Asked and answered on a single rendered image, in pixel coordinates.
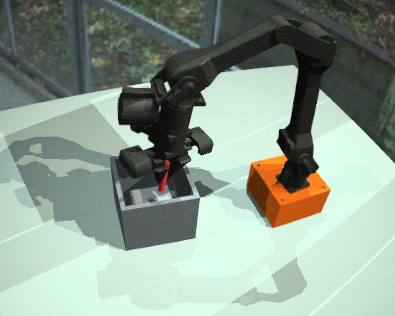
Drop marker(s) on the red peg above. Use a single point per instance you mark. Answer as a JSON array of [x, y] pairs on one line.
[[161, 186]]

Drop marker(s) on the white square plate with hole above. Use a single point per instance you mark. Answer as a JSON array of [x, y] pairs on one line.
[[148, 195]]

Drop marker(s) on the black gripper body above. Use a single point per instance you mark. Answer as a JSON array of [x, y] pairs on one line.
[[166, 144]]

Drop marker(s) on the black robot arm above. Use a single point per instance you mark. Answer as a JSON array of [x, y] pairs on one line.
[[190, 72]]

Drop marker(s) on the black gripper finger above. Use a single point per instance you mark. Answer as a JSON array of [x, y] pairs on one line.
[[159, 173], [176, 164]]

